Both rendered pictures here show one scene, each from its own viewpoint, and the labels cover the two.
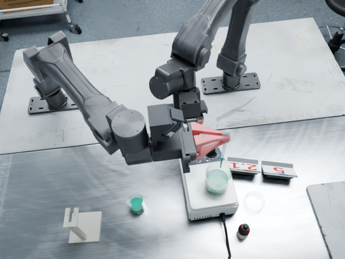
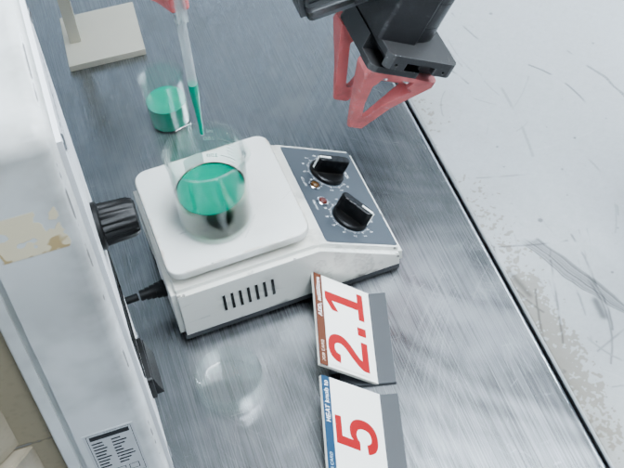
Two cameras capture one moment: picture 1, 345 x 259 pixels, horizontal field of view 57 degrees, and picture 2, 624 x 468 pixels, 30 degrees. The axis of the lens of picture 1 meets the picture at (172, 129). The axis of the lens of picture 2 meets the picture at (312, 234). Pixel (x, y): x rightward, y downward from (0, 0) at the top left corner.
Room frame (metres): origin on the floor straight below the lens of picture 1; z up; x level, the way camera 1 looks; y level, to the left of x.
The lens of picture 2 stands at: (0.27, -0.72, 1.71)
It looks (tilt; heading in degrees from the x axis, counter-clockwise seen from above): 51 degrees down; 79
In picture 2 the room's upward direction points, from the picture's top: 6 degrees counter-clockwise
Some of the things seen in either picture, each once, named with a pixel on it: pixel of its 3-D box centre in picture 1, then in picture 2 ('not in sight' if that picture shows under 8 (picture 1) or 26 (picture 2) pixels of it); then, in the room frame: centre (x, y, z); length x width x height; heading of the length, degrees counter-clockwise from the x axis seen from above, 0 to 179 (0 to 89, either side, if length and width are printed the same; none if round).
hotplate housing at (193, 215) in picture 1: (207, 182); (254, 227); (0.35, -0.08, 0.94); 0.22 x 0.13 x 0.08; 4
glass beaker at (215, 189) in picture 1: (217, 178); (214, 187); (0.32, -0.10, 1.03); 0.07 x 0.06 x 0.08; 146
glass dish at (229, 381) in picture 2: (254, 201); (229, 381); (0.29, -0.21, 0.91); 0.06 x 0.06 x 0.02
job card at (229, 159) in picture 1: (243, 164); (353, 327); (0.40, -0.20, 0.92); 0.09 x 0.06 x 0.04; 77
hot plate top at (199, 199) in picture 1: (209, 184); (220, 204); (0.32, -0.08, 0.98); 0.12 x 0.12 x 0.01; 4
